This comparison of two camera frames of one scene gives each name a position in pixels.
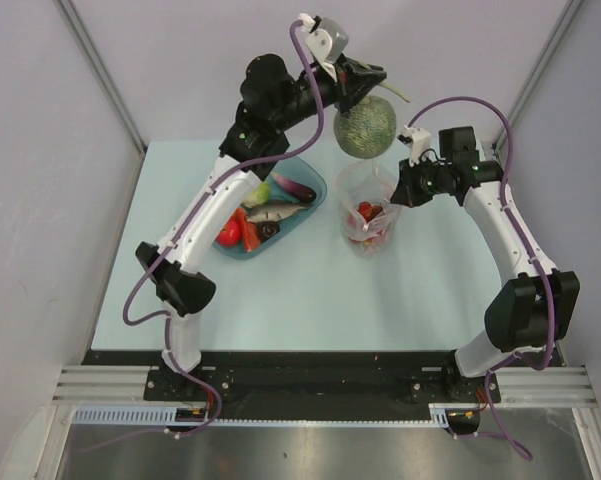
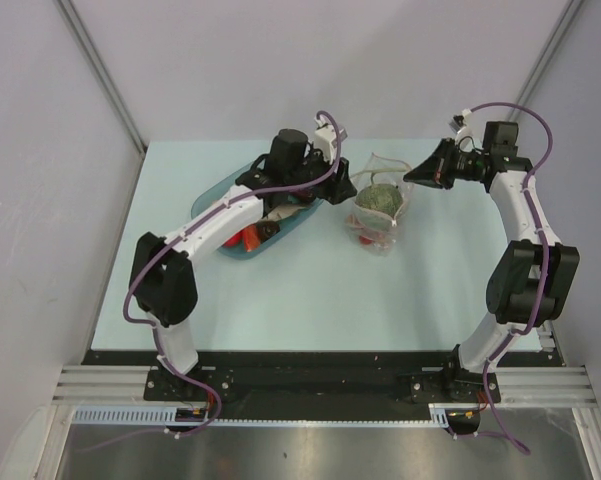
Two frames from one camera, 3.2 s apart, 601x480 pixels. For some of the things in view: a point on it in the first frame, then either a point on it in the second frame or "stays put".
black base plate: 314,384 stays put
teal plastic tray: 304,170 stays put
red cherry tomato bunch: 368,211 to 365,240
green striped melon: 368,129 to 380,198
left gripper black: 352,80 to 339,188
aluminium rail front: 519,384 stays put
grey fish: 276,211 stays put
